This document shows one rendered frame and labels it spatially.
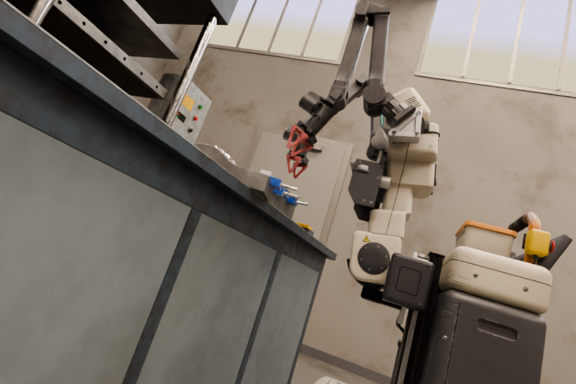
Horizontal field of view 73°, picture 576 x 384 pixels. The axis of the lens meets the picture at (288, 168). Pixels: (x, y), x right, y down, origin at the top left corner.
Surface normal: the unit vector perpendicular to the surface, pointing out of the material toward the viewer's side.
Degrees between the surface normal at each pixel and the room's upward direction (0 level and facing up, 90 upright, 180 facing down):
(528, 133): 90
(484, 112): 90
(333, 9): 90
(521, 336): 90
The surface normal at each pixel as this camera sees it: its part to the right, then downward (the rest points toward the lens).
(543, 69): -0.22, -0.35
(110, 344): 0.89, 0.17
